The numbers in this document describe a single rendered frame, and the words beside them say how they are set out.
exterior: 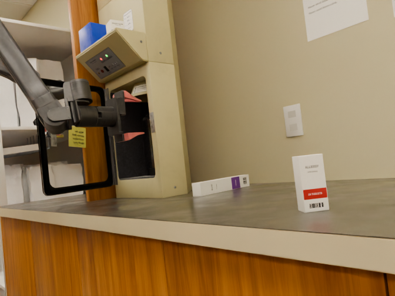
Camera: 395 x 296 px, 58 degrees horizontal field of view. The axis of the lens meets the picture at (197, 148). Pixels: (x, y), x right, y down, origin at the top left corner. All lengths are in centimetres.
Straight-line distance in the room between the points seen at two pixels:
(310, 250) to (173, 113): 88
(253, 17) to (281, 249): 114
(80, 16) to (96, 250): 98
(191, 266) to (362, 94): 79
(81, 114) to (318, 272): 69
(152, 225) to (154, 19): 82
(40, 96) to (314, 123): 88
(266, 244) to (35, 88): 71
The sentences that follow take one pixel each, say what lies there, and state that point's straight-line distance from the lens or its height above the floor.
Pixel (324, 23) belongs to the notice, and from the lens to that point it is 134.
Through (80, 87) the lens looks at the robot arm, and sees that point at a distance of 101.
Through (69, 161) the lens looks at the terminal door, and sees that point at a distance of 135.
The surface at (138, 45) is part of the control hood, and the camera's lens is 127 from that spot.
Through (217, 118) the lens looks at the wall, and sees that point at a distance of 161.
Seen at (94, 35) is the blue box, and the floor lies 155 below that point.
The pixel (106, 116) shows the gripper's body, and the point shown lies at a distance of 101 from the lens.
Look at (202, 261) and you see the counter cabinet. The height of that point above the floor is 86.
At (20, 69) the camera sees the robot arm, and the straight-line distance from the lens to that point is 105.
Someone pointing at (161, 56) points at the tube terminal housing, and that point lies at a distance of 132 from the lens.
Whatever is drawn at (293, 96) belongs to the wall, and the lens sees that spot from 137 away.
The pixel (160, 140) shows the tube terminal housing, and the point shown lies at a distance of 124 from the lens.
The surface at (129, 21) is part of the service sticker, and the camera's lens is 141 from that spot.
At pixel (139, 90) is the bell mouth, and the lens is 136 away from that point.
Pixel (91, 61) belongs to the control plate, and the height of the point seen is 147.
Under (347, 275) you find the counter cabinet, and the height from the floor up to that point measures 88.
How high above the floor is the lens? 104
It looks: 2 degrees up
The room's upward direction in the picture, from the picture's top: 6 degrees counter-clockwise
